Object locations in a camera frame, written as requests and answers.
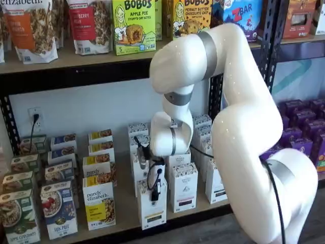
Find yellow Bobo's peanut butter box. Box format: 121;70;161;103
162;0;213;39

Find pale blue backdrop sheet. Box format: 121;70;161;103
271;57;325;102

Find green Bobo's apple pie box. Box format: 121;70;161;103
113;0;157;56
154;0;164;42

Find blue white cereal box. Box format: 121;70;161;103
45;160;76;185
40;180;79;240
50;134;78;151
47;146;77;166

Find white box yellow strip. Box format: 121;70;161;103
137;179;168;229
132;151;153;198
129;136;152;156
127;123;151;139

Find black plug with cable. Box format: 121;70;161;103
29;113;41;153

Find purely elizabeth yellow box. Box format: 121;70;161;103
88;141;114;160
83;155;118;188
82;181;117;231
88;129;114;145

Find white box dark strip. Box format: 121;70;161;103
192;114;213;130
197;144;215;184
205;159;229;204
192;126;213;153

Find beige snack box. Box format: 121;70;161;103
311;0;325;36

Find white wall power outlet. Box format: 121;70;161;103
27;107;43;132

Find red purely elizabeth granola bag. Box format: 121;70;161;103
67;0;114;56

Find black metal shelf rack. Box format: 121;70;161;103
264;0;325;107
0;0;274;222

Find brown wooden shelf board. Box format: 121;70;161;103
255;33;325;46
0;35;262;76
0;124;232;244

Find blue Zbar box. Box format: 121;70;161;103
212;0;260;43

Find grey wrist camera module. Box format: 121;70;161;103
135;136;151;170

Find white box pink strip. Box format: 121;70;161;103
165;149;191;178
172;162;199;214

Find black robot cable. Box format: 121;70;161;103
148;144;289;244

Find green cereal box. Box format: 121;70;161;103
0;189;41;244
2;171;38;196
10;154;41;176
19;136;48;156

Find purple Annie's box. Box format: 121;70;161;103
311;134;325;175
278;100;305;116
280;126;303;147
302;118;325;143
288;109;316;129
289;138;314;156
259;148;283;164
308;98;325;114

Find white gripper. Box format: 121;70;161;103
151;162;166;202

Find orange brown snack box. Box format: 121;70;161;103
282;0;318;40

